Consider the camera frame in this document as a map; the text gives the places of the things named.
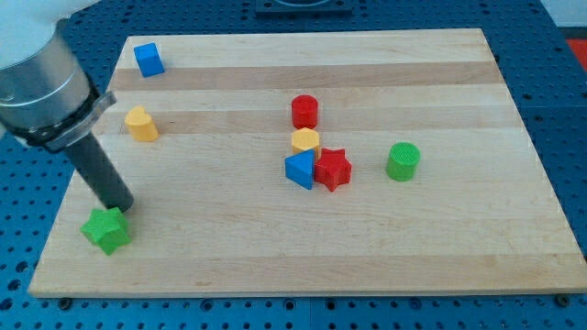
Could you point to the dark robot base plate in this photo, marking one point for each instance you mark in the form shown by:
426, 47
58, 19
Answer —
273, 8

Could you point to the red star block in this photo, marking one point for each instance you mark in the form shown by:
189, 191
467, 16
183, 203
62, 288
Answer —
333, 168

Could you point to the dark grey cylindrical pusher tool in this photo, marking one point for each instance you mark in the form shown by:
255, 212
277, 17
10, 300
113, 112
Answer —
97, 170

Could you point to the blue cube block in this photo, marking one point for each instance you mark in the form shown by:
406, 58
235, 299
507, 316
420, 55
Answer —
148, 60

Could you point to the wooden board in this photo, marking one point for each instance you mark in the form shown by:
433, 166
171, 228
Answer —
215, 216

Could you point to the blue triangle block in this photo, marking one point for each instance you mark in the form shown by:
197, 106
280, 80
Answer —
299, 168

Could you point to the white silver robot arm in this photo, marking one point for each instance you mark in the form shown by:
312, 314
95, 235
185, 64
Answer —
48, 99

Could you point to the green cylinder block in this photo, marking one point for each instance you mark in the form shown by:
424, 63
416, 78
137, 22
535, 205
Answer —
402, 161

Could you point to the yellow heart block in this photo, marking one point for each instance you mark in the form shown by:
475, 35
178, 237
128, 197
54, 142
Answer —
140, 125

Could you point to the green star block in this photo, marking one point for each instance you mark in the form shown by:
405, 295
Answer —
107, 229

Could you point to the red cylinder block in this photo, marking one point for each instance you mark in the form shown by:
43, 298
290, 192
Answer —
304, 111

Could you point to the yellow hexagon block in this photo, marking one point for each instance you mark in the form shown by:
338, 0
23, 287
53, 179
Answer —
305, 139

